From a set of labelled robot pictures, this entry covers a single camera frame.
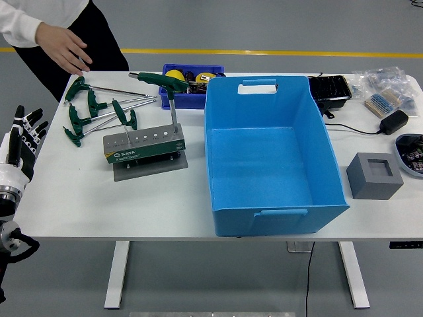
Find person's right hand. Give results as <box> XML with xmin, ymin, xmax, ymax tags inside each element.
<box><xmin>35</xmin><ymin>22</ymin><xmax>93</xmax><ymax>76</ymax></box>

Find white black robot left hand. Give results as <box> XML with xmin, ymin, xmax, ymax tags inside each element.
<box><xmin>0</xmin><ymin>104</ymin><xmax>50</xmax><ymax>194</ymax></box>

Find small green T-handle hex wrench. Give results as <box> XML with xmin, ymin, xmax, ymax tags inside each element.
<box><xmin>111</xmin><ymin>98</ymin><xmax>130</xmax><ymax>143</ymax></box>

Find large green T-handle hex wrench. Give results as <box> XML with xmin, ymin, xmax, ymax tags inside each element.
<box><xmin>128</xmin><ymin>71</ymin><xmax>190</xmax><ymax>135</ymax></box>

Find green silver wrench stand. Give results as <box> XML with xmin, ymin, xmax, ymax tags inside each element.
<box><xmin>102</xmin><ymin>123</ymin><xmax>190</xmax><ymax>182</ymax></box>

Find large blue plastic box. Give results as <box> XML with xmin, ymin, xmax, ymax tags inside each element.
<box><xmin>204</xmin><ymin>75</ymin><xmax>350</xmax><ymax>238</ymax></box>

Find person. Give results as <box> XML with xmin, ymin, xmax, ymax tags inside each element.
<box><xmin>0</xmin><ymin>0</ymin><xmax>130</xmax><ymax>104</ymax></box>

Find yellow lemon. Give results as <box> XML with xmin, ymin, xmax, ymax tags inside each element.
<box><xmin>165</xmin><ymin>68</ymin><xmax>186</xmax><ymax>84</ymax></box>

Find small blue parts bin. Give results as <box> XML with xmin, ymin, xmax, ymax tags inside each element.
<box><xmin>158</xmin><ymin>63</ymin><xmax>226</xmax><ymax>110</ymax></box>

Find white table leg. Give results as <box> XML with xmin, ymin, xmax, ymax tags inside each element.
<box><xmin>338</xmin><ymin>241</ymin><xmax>370</xmax><ymax>310</ymax></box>
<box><xmin>104</xmin><ymin>240</ymin><xmax>130</xmax><ymax>310</ymax></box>

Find black plastic tray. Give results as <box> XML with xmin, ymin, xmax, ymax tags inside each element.
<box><xmin>307</xmin><ymin>75</ymin><xmax>353</xmax><ymax>119</ymax></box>

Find grey table foot plate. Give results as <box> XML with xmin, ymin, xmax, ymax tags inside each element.
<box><xmin>286</xmin><ymin>241</ymin><xmax>315</xmax><ymax>254</ymax></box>

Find clear plastic parts bags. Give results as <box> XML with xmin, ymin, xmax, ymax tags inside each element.
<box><xmin>350</xmin><ymin>65</ymin><xmax>418</xmax><ymax>112</ymax></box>

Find blue resistor strip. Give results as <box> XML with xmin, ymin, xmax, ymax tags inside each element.
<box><xmin>364</xmin><ymin>88</ymin><xmax>403</xmax><ymax>118</ymax></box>

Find grey foam block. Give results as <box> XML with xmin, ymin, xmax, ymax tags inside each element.
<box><xmin>346</xmin><ymin>152</ymin><xmax>405</xmax><ymax>201</ymax></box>

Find black power adapter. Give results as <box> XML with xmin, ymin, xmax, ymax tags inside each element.
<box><xmin>379</xmin><ymin>110</ymin><xmax>410</xmax><ymax>135</ymax></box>

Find oval grey dish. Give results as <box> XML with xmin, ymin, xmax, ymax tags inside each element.
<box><xmin>395</xmin><ymin>133</ymin><xmax>423</xmax><ymax>179</ymax></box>

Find short green T-handle hex wrench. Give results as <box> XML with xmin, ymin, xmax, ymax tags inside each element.
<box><xmin>81</xmin><ymin>109</ymin><xmax>138</xmax><ymax>136</ymax></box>

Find black adapter cord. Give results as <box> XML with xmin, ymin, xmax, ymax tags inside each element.
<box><xmin>325</xmin><ymin>122</ymin><xmax>383</xmax><ymax>135</ymax></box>

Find black floor cable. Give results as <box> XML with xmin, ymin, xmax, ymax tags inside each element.
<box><xmin>303</xmin><ymin>241</ymin><xmax>317</xmax><ymax>317</ymax></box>

